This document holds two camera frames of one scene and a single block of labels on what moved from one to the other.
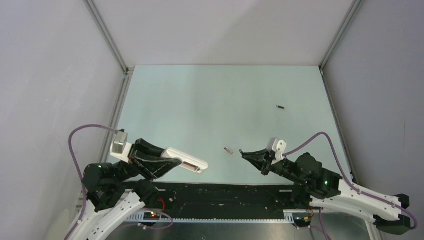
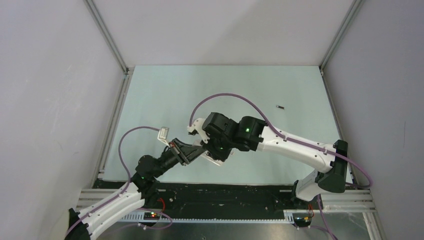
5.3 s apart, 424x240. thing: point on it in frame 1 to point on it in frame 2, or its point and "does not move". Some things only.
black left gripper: [147, 156] to [184, 153]
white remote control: [188, 161] to [206, 154]
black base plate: [221, 199] does not move
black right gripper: [258, 159] to [222, 156]
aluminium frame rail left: [128, 70] does not move
